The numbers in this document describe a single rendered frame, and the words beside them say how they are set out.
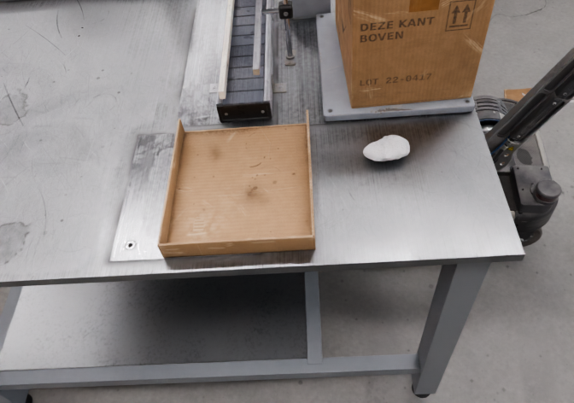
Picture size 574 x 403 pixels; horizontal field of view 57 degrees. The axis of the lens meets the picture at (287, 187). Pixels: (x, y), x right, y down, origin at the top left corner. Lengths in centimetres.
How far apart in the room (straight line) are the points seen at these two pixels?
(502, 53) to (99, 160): 203
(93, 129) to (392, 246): 67
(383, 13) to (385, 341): 107
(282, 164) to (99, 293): 86
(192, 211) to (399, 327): 96
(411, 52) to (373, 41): 8
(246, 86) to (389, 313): 95
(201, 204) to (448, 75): 53
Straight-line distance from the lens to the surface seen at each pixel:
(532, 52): 274
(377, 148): 99
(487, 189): 99
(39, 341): 169
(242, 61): 117
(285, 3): 116
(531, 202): 172
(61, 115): 126
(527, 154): 191
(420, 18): 97
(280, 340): 148
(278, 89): 116
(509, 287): 188
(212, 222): 94
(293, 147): 103
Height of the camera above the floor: 158
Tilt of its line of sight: 51 degrees down
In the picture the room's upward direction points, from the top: 8 degrees counter-clockwise
